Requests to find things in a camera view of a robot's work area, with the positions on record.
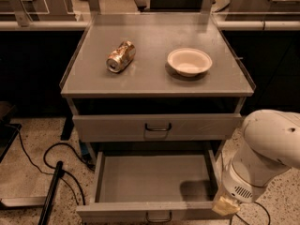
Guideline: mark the yellow foam-covered gripper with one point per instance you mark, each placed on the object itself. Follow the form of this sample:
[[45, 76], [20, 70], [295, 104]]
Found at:
[[236, 186]]

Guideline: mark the grey drawer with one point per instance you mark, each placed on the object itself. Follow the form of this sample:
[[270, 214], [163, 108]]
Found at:
[[156, 127], [152, 188]]

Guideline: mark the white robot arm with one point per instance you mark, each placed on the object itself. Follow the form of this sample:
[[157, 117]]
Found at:
[[271, 146]]

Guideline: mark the grey top drawer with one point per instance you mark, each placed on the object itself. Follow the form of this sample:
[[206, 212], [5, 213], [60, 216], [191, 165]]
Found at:
[[156, 127]]

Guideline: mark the grey drawer cabinet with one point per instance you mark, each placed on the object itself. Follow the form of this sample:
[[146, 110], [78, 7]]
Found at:
[[148, 85]]

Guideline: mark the white paper bowl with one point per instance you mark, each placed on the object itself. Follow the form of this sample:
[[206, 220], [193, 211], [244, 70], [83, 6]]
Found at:
[[189, 62]]

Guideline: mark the black power strip bar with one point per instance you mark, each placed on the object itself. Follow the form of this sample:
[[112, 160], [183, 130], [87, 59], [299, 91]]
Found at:
[[47, 207]]

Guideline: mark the crushed gold soda can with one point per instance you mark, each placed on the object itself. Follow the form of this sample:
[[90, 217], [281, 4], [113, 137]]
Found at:
[[121, 57]]

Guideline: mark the black flat panel left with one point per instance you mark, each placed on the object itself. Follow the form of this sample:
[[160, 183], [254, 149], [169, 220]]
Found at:
[[8, 134]]

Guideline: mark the white horizontal rail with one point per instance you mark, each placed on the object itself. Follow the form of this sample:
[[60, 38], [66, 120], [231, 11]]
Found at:
[[227, 26]]

